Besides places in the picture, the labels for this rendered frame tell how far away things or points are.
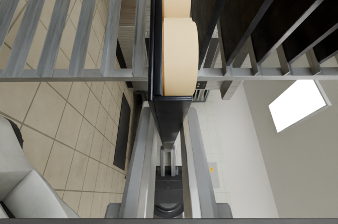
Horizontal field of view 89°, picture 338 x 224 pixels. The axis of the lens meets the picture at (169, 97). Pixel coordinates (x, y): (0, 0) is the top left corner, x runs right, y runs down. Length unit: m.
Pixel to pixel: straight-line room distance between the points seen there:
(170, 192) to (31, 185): 0.25
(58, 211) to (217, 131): 4.36
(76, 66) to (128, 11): 2.08
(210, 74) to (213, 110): 4.25
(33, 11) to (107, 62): 0.34
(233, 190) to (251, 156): 0.89
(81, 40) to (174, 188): 0.51
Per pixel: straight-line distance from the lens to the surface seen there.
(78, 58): 0.61
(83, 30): 0.67
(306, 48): 0.57
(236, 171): 4.48
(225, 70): 0.53
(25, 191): 0.37
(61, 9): 0.77
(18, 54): 0.72
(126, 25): 2.39
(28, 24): 0.77
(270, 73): 0.61
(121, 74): 0.54
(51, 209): 0.35
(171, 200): 0.44
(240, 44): 0.47
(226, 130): 4.66
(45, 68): 0.64
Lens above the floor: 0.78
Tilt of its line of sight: 1 degrees up
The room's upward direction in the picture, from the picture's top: 89 degrees clockwise
